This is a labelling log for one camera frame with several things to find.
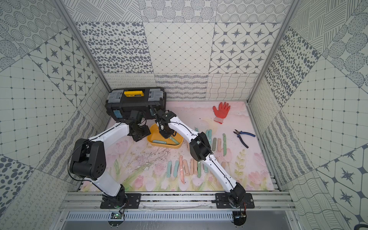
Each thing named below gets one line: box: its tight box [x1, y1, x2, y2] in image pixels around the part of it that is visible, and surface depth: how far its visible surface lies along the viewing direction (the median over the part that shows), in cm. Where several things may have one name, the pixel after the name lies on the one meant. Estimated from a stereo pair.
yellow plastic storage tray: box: [147, 123, 184, 149], surface depth 98 cm
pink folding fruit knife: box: [183, 159, 190, 177], surface depth 87 cm
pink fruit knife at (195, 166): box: [193, 158, 198, 175], surface depth 87 cm
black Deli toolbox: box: [104, 86, 167, 121], surface depth 100 cm
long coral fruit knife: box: [179, 155, 186, 185], surface depth 87 cm
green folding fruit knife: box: [197, 161, 201, 179], surface depth 85 cm
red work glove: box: [212, 101, 231, 125], surface depth 117 cm
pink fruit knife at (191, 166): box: [190, 158, 195, 176], surface depth 87 cm
